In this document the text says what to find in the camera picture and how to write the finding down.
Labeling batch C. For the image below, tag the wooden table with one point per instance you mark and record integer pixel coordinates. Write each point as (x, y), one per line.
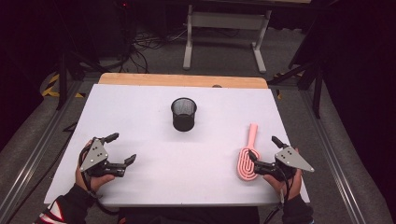
(155, 80)

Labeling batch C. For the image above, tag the black tripod stand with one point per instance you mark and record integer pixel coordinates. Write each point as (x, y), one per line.
(63, 77)
(317, 93)

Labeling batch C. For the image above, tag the yellow black hazard tape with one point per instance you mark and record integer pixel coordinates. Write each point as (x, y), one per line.
(51, 88)

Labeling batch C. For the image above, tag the aluminium floor rail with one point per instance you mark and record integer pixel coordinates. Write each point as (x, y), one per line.
(34, 155)
(334, 155)

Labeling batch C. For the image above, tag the person's left hand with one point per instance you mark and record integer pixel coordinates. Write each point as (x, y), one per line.
(95, 183)

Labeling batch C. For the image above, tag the white table cover board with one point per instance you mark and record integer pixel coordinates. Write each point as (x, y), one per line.
(186, 174)

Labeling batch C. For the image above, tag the black mesh cup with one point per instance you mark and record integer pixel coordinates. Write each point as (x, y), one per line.
(183, 119)

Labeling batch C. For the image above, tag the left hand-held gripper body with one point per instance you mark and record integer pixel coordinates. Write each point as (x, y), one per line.
(95, 155)

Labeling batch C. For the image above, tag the pink hairbrush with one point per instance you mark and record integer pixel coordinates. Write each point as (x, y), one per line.
(247, 161)

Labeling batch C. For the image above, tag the person's right hand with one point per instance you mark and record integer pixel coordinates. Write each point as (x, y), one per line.
(280, 187)

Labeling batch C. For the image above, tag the grey metal desk frame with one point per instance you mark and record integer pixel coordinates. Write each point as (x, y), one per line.
(224, 21)

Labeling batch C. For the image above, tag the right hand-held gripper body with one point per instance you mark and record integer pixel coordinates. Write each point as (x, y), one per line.
(294, 160)

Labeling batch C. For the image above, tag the person's dark clothing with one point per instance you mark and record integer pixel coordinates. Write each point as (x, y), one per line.
(186, 216)

